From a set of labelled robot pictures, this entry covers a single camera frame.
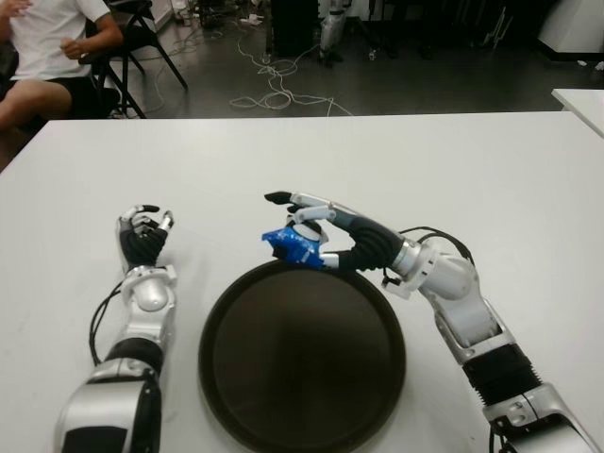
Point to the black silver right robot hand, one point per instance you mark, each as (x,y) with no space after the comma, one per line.
(373,240)

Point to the blue Oreo cookie packet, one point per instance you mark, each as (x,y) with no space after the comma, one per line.
(295,247)

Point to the round dark brown tray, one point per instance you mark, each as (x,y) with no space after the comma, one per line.
(302,363)

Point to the white cabinet with black base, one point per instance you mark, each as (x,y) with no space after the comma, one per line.
(573,23)

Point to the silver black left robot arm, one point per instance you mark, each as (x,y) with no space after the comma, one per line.
(151,302)

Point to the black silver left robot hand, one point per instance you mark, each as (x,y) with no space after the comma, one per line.
(141,245)

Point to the black folding chair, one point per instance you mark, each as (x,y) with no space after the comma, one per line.
(137,42)

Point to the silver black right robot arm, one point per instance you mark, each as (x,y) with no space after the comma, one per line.
(453,283)

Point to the white side table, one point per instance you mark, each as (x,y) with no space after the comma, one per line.
(582,104)

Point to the folded metal stand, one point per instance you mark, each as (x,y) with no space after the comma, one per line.
(499,26)

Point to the seated person in white shirt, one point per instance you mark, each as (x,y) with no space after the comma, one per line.
(42,42)

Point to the silver humanoid robot legs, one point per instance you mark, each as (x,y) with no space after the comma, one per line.
(330,28)

